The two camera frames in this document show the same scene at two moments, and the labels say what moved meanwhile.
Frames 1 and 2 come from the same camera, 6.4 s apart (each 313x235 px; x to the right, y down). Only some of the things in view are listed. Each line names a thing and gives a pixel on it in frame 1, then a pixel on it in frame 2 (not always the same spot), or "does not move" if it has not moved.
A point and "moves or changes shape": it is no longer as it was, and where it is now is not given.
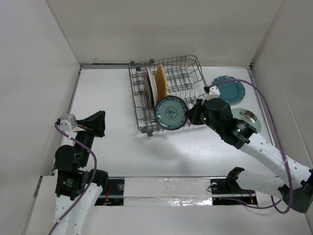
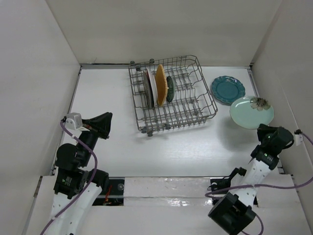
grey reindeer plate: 146,91 does not move
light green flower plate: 256,125 moves or changes shape
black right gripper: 193,112 -> 262,128
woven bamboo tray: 161,86 does not move
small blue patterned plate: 171,112 -> 170,90
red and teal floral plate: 152,87 does not move
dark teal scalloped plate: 230,91 does not move
